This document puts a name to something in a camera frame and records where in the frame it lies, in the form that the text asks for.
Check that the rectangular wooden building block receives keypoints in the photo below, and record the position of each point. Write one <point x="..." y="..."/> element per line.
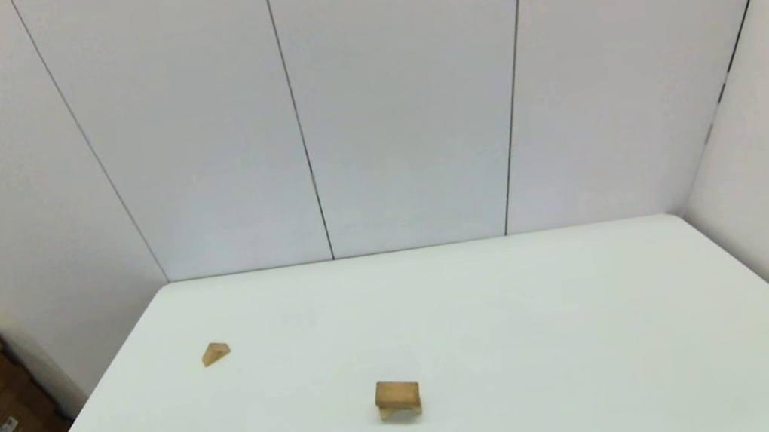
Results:
<point x="397" y="393"/>

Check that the arched wooden building block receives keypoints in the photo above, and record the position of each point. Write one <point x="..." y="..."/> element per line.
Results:
<point x="387" y="414"/>

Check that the triangular wooden building block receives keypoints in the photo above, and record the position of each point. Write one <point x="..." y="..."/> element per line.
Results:
<point x="215" y="354"/>

